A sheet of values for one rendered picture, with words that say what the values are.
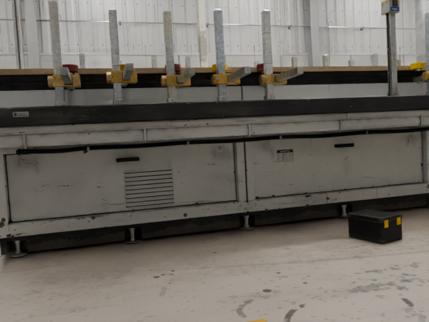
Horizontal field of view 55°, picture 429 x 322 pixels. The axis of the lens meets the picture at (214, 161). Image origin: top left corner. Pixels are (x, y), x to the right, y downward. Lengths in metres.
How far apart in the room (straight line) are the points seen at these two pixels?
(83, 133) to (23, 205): 0.50
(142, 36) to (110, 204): 7.45
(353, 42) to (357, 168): 8.76
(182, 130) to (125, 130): 0.27
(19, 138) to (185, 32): 7.89
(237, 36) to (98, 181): 8.06
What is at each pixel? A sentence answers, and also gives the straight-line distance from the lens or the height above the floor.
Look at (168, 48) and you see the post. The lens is 2.03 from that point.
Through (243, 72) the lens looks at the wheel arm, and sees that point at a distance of 1.85.
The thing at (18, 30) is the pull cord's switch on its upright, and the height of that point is 1.31.
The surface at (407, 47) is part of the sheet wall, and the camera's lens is 12.21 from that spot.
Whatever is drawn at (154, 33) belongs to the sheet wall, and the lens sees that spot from 9.50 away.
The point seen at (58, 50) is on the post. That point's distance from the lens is 2.00.
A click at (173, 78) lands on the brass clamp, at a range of 2.00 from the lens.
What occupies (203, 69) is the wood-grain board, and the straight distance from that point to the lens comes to 2.26.
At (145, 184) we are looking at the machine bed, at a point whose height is 0.30.
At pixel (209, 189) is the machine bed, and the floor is 0.24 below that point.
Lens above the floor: 0.52
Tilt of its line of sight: 3 degrees down
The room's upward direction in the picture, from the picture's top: 3 degrees counter-clockwise
